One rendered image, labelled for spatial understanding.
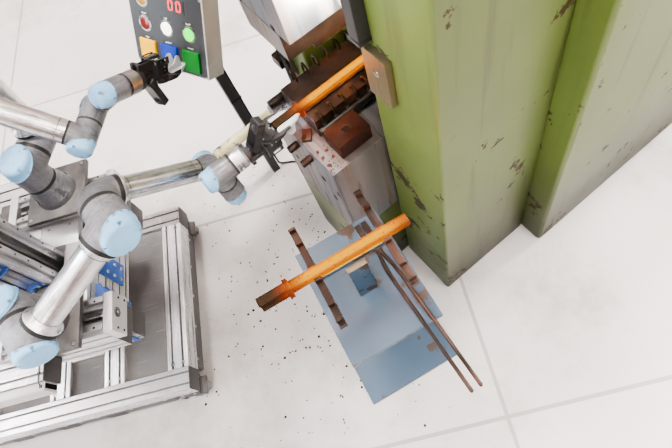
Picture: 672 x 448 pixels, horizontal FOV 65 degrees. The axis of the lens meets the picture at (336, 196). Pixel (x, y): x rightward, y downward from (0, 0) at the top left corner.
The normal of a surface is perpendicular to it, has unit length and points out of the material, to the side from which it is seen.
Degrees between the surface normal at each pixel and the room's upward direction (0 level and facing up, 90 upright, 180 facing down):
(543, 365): 0
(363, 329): 0
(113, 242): 87
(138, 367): 0
